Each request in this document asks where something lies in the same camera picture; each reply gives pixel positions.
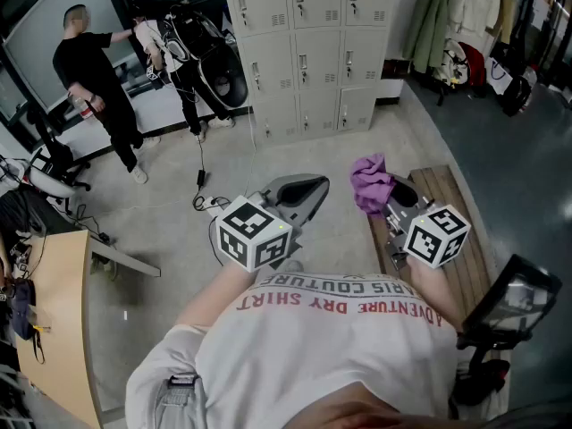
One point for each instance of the white seat office chair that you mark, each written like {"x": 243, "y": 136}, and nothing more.
{"x": 53, "y": 177}

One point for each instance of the person's left forearm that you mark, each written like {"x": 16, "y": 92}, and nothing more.
{"x": 214, "y": 291}

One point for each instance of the person's right forearm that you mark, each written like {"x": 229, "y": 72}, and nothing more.
{"x": 431, "y": 289}

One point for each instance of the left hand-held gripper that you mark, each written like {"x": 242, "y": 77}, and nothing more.
{"x": 254, "y": 239}

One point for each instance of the grey desk foot beam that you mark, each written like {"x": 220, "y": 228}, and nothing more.
{"x": 127, "y": 259}

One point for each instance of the cream hanging coat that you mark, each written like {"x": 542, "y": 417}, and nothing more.
{"x": 473, "y": 2}

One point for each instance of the dark shoulder bag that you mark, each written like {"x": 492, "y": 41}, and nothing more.
{"x": 22, "y": 306}

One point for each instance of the light wooden desk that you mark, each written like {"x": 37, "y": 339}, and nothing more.
{"x": 58, "y": 311}

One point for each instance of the green hanging coat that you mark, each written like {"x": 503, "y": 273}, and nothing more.
{"x": 429, "y": 20}

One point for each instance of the red bag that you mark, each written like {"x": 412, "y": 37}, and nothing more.
{"x": 474, "y": 63}

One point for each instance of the wooden slatted bench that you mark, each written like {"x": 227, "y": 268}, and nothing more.
{"x": 451, "y": 195}

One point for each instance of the purple cloth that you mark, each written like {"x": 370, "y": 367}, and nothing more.
{"x": 370, "y": 183}

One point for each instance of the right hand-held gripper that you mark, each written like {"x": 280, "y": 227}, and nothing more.
{"x": 435, "y": 239}

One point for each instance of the white power strip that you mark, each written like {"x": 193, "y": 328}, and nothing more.
{"x": 216, "y": 204}

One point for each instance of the person's white printed shirt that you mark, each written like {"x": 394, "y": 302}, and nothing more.
{"x": 313, "y": 351}

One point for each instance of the clear plastic bottle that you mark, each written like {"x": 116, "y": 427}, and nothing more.
{"x": 84, "y": 109}

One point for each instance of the black power adapter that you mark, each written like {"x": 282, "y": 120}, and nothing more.
{"x": 201, "y": 178}

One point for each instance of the white backpack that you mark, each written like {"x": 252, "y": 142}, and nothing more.
{"x": 453, "y": 63}

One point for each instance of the black backpack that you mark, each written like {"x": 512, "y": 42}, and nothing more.
{"x": 516, "y": 95}

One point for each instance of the grey metal locker doors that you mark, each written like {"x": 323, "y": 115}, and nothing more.
{"x": 313, "y": 52}

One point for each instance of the black mesh office chair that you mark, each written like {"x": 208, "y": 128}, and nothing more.
{"x": 514, "y": 302}

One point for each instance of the white tote bag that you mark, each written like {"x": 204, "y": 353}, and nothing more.
{"x": 498, "y": 75}

